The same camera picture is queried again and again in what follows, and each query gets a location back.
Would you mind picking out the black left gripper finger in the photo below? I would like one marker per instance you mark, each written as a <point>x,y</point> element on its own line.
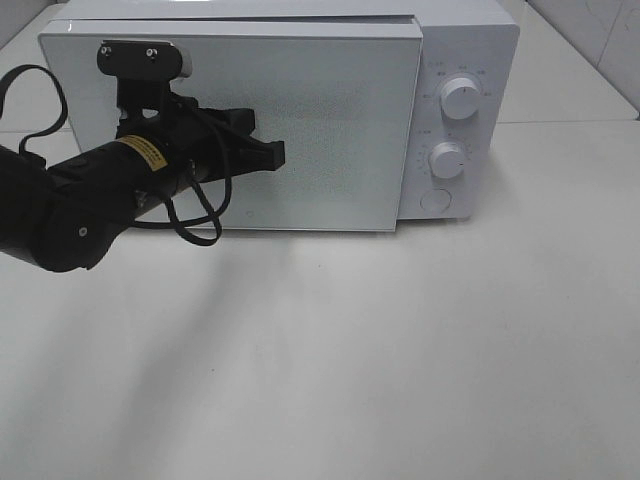
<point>135,96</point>
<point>245,153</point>

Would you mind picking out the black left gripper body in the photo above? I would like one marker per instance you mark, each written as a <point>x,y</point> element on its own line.
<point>181,139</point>

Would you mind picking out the round white door button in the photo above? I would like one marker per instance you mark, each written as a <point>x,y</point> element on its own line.
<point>436,201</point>

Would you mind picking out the white microwave door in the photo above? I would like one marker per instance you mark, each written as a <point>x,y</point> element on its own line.
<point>339,95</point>

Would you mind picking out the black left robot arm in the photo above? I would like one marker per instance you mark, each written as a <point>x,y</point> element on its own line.
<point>67,216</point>

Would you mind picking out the lower white timer knob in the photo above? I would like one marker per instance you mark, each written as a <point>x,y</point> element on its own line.
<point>447,160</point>

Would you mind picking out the white microwave oven body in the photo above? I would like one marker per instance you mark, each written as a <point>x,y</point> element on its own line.
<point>476,38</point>

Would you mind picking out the upper white power knob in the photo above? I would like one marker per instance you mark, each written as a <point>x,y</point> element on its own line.
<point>460,97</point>

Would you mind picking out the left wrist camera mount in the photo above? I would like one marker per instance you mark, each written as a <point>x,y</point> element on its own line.
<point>159,61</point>

